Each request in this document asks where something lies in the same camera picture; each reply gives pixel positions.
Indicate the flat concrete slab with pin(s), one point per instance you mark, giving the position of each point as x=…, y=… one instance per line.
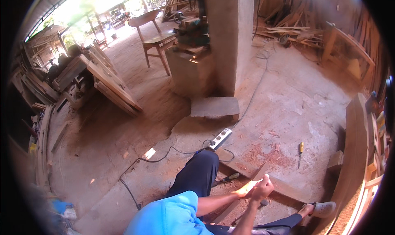
x=214, y=107

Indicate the person's legs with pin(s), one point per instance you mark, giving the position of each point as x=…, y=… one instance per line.
x=196, y=170

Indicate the cluttered wooden workbench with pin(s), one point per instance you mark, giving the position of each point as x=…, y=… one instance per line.
x=66, y=71

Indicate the wooden frame table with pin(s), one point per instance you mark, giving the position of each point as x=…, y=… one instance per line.
x=348, y=54

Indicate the stack of wooden boards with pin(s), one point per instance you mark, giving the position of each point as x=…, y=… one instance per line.
x=114, y=85

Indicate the person's left fingers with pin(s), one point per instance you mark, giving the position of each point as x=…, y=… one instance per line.
x=253, y=184

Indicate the curved brown wooden piece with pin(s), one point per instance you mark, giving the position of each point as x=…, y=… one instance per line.
x=259, y=172

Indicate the long wooden floor plank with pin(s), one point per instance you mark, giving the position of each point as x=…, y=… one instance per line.
x=287, y=188

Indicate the wooden chair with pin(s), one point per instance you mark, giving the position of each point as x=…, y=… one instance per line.
x=157, y=42

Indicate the large curved wooden panel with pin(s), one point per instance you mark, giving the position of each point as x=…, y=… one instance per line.
x=355, y=161

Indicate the person's body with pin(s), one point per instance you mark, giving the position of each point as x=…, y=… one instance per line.
x=168, y=215

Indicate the concrete pillar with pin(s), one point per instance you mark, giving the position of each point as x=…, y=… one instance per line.
x=230, y=40

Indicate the green drill press machine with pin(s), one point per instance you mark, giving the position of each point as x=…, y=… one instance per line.
x=193, y=31

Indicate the concrete machine base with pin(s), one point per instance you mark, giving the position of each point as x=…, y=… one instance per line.
x=189, y=73

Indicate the cluttered tool shelf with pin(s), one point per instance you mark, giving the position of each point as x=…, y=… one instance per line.
x=379, y=133

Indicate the small wooden block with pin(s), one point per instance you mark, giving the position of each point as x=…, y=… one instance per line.
x=335, y=160

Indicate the blue plastic item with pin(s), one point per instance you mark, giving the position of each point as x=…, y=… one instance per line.
x=61, y=205

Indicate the person's right hand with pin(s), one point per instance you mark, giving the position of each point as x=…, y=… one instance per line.
x=262, y=190

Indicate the person's left hand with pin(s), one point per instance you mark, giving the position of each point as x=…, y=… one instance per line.
x=245, y=191

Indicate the pile of scrap wood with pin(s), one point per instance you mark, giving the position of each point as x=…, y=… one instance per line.
x=287, y=25

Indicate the grey hammer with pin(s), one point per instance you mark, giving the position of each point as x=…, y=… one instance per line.
x=264, y=203

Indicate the white power strip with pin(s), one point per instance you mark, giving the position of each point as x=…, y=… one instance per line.
x=220, y=138

